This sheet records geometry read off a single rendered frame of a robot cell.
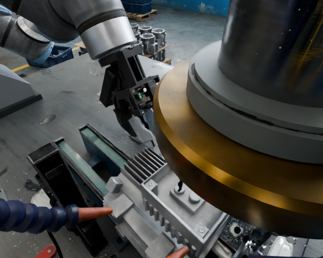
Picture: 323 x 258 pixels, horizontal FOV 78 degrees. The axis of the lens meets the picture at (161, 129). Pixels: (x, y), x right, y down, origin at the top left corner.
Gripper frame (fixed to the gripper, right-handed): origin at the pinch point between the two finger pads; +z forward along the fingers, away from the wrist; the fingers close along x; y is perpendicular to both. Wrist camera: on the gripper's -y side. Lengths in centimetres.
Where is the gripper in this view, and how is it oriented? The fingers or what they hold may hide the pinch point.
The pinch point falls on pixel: (150, 143)
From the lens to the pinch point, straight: 45.8
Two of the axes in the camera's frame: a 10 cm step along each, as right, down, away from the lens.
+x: 6.9, -4.9, 5.3
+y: 6.3, 0.4, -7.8
